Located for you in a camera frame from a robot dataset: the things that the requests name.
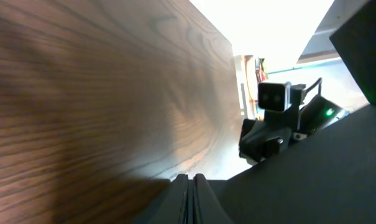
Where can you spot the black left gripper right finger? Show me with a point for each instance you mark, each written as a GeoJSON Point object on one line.
{"type": "Point", "coordinates": [206, 207]}

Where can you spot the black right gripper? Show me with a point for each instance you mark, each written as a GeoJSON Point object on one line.
{"type": "Point", "coordinates": [260, 140]}

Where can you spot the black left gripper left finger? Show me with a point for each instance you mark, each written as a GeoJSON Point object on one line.
{"type": "Point", "coordinates": [170, 207]}

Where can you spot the dark green cardboard box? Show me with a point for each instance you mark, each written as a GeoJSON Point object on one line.
{"type": "Point", "coordinates": [329, 177]}

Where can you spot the white shelf in background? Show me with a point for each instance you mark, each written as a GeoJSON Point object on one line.
{"type": "Point", "coordinates": [250, 71]}

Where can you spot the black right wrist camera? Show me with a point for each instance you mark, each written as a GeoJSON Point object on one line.
{"type": "Point", "coordinates": [278, 97]}

